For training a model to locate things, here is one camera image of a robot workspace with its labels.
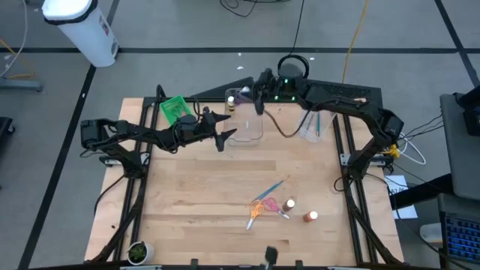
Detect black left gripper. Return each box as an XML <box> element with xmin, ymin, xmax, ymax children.
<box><xmin>172</xmin><ymin>106</ymin><xmax>239</xmax><ymax>153</ymax></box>

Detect green plastic basket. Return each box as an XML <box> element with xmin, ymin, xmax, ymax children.
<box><xmin>160</xmin><ymin>94</ymin><xmax>193</xmax><ymax>125</ymax></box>

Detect yellow cable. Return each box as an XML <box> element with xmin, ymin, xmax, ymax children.
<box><xmin>340</xmin><ymin>0</ymin><xmax>371</xmax><ymax>85</ymax></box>

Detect black coiled floor cable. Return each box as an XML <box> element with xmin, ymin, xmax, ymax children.
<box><xmin>276</xmin><ymin>0</ymin><xmax>311</xmax><ymax>82</ymax></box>

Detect clear plastic bin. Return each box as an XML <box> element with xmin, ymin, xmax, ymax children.
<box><xmin>298</xmin><ymin>108</ymin><xmax>338</xmax><ymax>144</ymax></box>
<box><xmin>223</xmin><ymin>88</ymin><xmax>266</xmax><ymax>147</ymax></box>

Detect grey cart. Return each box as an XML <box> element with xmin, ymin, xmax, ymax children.
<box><xmin>438</xmin><ymin>91</ymin><xmax>480</xmax><ymax>202</ymax></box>

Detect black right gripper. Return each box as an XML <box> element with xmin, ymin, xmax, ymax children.
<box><xmin>250</xmin><ymin>67</ymin><xmax>283</xmax><ymax>116</ymax></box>

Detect white round object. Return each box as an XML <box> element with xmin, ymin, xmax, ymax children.
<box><xmin>418</xmin><ymin>222</ymin><xmax>444</xmax><ymax>245</ymax></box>

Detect orange scissors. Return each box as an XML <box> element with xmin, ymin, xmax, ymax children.
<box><xmin>245</xmin><ymin>199</ymin><xmax>266</xmax><ymax>231</ymax></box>

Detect white paper sheet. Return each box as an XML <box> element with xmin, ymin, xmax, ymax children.
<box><xmin>384</xmin><ymin>174</ymin><xmax>419</xmax><ymax>221</ymax></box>

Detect pink scissors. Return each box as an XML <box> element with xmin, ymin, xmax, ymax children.
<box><xmin>261</xmin><ymin>197</ymin><xmax>291</xmax><ymax>221</ymax></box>

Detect black aluminium table frame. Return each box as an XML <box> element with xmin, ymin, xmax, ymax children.
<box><xmin>84</xmin><ymin>84</ymin><xmax>406</xmax><ymax>270</ymax></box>

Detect black device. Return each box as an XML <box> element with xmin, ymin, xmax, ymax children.
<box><xmin>452</xmin><ymin>85</ymin><xmax>480</xmax><ymax>137</ymax></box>

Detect black caster base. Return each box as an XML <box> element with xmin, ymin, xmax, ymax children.
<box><xmin>0</xmin><ymin>116</ymin><xmax>16</xmax><ymax>166</ymax></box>

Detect grey stand base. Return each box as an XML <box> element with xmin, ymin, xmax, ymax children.
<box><xmin>0</xmin><ymin>76</ymin><xmax>44</xmax><ymax>93</ymax></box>

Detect small plant in white pot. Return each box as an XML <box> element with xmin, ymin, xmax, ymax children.
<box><xmin>126</xmin><ymin>241</ymin><xmax>155</xmax><ymax>266</ymax></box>

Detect backlit keyboard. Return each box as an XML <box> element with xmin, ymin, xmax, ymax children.
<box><xmin>437</xmin><ymin>209</ymin><xmax>480</xmax><ymax>266</ymax></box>

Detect black perforated computer case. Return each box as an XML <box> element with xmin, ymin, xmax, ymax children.
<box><xmin>299</xmin><ymin>76</ymin><xmax>386</xmax><ymax>125</ymax></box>

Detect white trash can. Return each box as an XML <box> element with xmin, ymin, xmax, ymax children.
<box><xmin>40</xmin><ymin>0</ymin><xmax>120</xmax><ymax>69</ymax></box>

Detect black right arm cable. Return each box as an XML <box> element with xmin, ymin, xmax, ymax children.
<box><xmin>261</xmin><ymin>108</ymin><xmax>314</xmax><ymax>139</ymax></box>

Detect small black object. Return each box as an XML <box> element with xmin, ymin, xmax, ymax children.
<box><xmin>263</xmin><ymin>245</ymin><xmax>279</xmax><ymax>270</ymax></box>

